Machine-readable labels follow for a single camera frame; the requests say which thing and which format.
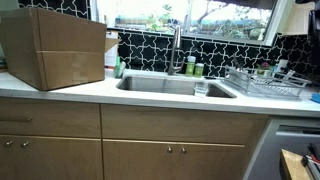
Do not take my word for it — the wooden fixed front panel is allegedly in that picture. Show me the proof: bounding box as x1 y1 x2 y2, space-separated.
100 103 270 146

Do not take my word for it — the green dish soap bottle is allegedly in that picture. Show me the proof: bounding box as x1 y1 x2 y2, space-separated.
113 55 127 80

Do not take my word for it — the black red tool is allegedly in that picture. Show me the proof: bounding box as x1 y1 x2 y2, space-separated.
300 142 320 180

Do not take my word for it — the clear drinking glass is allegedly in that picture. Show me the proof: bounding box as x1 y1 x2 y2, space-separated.
193 81 210 99

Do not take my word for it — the wooden drawer front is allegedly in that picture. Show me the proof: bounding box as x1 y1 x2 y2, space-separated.
0 96 102 139

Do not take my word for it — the metal wire dish rack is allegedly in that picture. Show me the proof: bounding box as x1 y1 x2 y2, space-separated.
221 64 313 101

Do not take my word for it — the steel kitchen faucet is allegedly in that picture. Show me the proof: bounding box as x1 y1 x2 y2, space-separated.
166 24 186 76

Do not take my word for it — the tall green white-capped bottle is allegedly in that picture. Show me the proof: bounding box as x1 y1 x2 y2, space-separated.
185 55 197 78

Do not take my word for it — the wooden block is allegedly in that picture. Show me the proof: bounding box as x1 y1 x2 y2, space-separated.
278 148 312 180

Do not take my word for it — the small pink flower pot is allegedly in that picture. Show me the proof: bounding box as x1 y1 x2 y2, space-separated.
256 61 271 76

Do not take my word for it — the white window frame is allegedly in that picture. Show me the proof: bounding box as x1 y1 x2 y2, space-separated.
89 0 288 47

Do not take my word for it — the wide wooden cabinet door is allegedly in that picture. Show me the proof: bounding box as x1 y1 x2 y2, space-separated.
0 134 104 180

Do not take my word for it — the small white container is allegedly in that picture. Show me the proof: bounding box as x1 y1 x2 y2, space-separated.
276 58 290 73

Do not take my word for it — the short green white-capped bottle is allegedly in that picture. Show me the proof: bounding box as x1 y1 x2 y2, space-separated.
193 62 205 79

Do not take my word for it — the grey dishwasher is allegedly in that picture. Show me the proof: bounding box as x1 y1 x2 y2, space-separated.
242 116 320 180

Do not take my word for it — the large brown cardboard box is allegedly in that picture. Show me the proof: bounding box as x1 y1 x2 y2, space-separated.
0 7 122 92

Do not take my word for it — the stainless steel sink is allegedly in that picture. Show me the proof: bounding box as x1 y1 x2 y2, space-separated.
115 74 238 100

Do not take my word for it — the narrow wooden cabinet door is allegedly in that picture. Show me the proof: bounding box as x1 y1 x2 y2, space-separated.
176 141 247 180
102 138 178 180

